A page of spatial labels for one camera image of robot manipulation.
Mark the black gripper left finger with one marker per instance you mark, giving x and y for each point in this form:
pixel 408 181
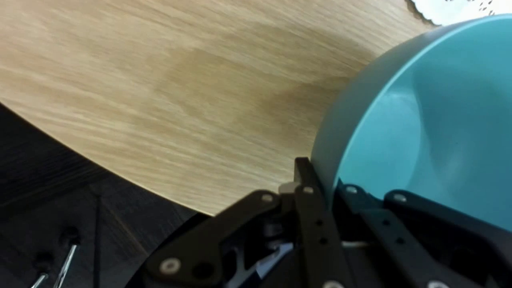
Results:
pixel 314 241

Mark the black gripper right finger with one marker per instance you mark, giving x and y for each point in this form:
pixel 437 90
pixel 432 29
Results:
pixel 426 245

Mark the teal plastic bowl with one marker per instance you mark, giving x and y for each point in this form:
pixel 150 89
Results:
pixel 442 117

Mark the white cloth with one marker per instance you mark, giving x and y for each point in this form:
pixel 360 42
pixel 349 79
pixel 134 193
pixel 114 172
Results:
pixel 458 10

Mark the grey metal table leg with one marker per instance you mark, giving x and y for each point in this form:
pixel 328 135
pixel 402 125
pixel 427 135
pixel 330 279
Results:
pixel 66 265

